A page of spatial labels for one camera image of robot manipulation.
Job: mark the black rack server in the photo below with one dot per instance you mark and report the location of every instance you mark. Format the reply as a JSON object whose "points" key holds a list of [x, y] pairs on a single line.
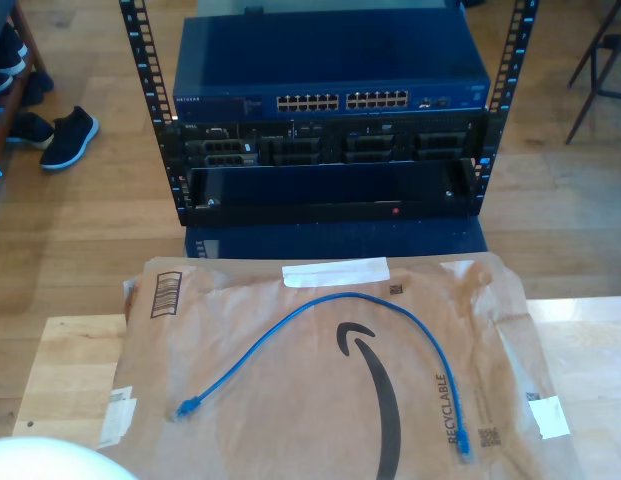
{"points": [[320, 131]]}

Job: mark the brown packing paper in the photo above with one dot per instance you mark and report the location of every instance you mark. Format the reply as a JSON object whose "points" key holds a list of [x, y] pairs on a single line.
{"points": [[270, 390]]}

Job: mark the white paper label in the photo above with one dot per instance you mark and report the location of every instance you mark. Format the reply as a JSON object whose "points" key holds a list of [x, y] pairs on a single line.
{"points": [[117, 420], [550, 415]]}

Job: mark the black rack frame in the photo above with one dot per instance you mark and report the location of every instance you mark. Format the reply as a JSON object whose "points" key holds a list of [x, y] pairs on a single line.
{"points": [[148, 60]]}

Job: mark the blue network switch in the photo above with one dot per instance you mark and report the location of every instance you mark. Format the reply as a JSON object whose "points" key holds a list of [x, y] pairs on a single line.
{"points": [[330, 55]]}

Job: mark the dark shoe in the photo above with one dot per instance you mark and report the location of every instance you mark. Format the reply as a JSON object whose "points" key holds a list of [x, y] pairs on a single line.
{"points": [[37, 87]]}

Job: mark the dark sneaker white sole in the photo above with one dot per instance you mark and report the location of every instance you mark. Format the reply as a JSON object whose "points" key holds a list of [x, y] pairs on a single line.
{"points": [[7, 50], [32, 127], [67, 137]]}

